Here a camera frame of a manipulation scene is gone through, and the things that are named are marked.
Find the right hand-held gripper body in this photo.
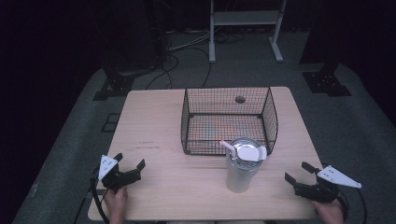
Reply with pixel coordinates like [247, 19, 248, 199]
[293, 164, 362, 203]

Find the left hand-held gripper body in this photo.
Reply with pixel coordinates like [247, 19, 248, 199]
[98, 154, 142, 192]

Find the white tumbler with straw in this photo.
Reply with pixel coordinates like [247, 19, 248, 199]
[219, 137, 268, 194]

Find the black wire mesh basket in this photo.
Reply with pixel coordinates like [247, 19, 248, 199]
[180, 86, 279, 156]

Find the person's right hand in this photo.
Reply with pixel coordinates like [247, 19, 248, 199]
[312, 199, 346, 224]

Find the person's left hand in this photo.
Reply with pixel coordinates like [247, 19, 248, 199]
[104, 186, 129, 224]

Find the black stand base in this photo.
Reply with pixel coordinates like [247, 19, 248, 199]
[302, 62, 353, 97]
[92, 73, 135, 102]

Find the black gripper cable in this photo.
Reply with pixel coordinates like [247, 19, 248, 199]
[90, 166, 110, 224]
[337, 186, 369, 224]

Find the black floor cable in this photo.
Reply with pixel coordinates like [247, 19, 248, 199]
[167, 46, 213, 89]

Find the white floor cable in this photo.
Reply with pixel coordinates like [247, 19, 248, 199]
[167, 29, 216, 52]

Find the white metal stand frame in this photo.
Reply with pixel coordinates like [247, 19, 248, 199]
[208, 0, 288, 64]

